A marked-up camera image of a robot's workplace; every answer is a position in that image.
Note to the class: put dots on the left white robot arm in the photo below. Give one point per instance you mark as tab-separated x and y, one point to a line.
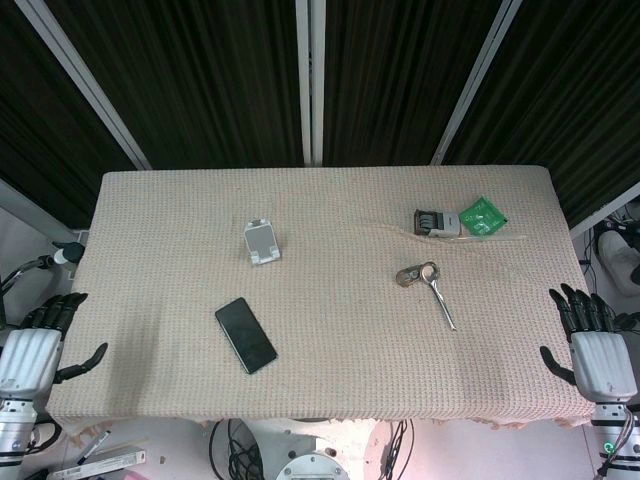
15	430

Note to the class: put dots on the white aluminium frame rail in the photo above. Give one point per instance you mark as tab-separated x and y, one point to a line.
605	210
30	207

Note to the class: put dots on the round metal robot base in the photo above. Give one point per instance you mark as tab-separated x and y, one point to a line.
312	470

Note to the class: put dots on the white folding phone stand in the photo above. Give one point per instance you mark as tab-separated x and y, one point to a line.
261	241

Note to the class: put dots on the clear plastic straw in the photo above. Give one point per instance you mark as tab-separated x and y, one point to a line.
500	237

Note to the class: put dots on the black smartphone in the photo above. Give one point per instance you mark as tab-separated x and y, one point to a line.
246	334

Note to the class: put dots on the grey black date stamp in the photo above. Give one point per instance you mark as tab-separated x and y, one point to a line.
437	222

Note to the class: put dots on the black pen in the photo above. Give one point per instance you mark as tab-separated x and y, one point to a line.
95	445

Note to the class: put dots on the green foil packet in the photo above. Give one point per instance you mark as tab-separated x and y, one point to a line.
481	216

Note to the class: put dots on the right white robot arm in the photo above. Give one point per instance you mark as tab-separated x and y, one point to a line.
612	435

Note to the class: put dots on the white shoe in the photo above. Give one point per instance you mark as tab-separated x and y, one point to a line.
612	250

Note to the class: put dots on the long white cardboard box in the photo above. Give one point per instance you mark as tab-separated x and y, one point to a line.
107	457

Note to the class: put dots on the white aluminium frame post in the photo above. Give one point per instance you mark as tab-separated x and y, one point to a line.
475	80
85	80
310	80

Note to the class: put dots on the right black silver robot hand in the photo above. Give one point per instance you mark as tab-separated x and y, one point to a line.
600	365

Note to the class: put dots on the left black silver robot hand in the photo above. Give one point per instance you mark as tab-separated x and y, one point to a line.
30	360

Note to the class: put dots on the metal spoon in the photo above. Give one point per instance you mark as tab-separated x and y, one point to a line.
429	272

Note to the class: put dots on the beige waffle weave tablecloth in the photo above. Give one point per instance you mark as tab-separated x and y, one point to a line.
350	340

